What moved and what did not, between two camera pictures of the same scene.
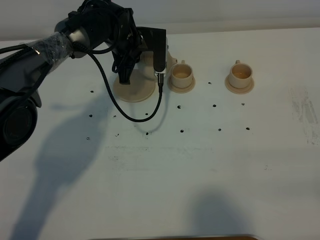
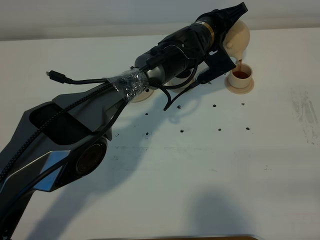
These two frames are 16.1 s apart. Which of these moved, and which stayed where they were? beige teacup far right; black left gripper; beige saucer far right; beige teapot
Moved: black left gripper; beige teapot
Stayed: beige saucer far right; beige teacup far right
